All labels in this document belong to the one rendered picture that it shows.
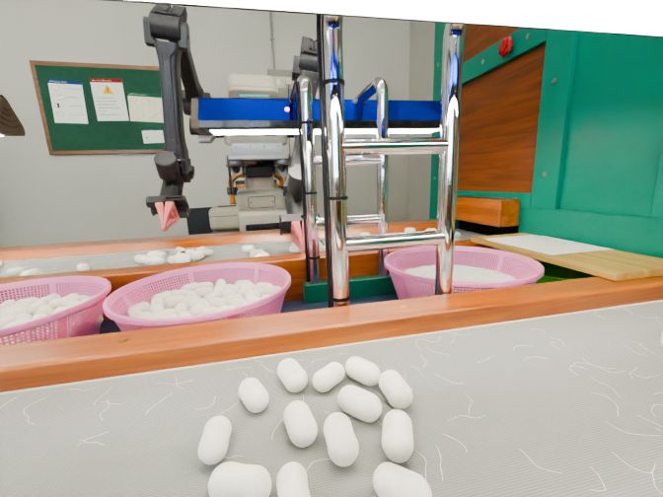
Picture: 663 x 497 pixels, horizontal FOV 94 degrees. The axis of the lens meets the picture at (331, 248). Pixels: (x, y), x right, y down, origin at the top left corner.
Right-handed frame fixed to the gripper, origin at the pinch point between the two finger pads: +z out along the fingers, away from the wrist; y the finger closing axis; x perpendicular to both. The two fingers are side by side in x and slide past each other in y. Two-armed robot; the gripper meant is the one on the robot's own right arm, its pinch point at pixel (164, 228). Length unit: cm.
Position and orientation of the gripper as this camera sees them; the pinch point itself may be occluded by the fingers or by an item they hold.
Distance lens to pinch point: 95.4
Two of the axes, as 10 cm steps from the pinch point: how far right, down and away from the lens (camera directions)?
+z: 1.7, 7.9, -5.9
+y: 9.8, -0.7, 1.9
